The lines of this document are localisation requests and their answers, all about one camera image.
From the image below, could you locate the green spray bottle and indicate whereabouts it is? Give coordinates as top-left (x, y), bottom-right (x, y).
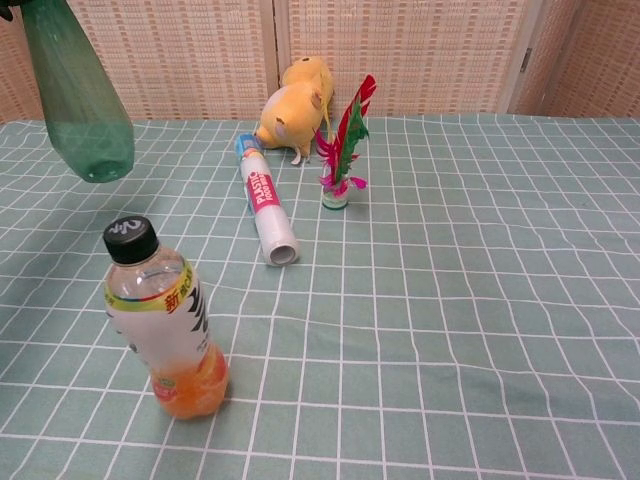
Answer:
top-left (22, 0), bottom-right (136, 184)

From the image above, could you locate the orange juice bottle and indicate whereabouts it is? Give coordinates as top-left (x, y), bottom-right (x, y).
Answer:
top-left (102, 215), bottom-right (230, 420)

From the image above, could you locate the woven bamboo screen panel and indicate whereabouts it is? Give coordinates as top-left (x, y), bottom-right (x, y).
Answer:
top-left (273, 0), bottom-right (545, 118)
top-left (508, 0), bottom-right (640, 119)
top-left (64, 0), bottom-right (279, 122)
top-left (0, 0), bottom-right (49, 125)

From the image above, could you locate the yellow plush toy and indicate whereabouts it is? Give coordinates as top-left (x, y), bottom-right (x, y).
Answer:
top-left (253, 56), bottom-right (335, 167)

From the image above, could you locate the plastic wrap roll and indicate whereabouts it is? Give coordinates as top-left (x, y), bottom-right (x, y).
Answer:
top-left (233, 132), bottom-right (300, 268)

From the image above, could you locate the feather shuttlecock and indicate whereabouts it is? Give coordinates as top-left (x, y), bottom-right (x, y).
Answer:
top-left (313, 73), bottom-right (379, 211)

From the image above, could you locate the green checked tablecloth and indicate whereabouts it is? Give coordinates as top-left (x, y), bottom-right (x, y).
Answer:
top-left (0, 113), bottom-right (640, 480)

